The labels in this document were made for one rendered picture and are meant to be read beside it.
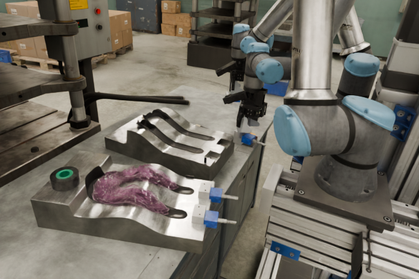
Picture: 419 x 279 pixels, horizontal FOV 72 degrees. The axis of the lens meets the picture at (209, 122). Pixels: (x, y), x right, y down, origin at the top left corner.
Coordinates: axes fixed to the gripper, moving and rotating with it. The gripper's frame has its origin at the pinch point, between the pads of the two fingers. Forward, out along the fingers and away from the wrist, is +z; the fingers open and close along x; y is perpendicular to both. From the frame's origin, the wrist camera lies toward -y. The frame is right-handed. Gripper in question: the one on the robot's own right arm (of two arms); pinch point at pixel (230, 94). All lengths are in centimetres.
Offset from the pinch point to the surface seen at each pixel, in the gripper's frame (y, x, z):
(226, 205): -3, -40, 39
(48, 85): -83, -19, -9
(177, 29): -66, 631, 76
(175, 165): -25, -49, 11
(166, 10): -94, 641, 32
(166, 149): -29, -44, 7
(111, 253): -41, -85, 15
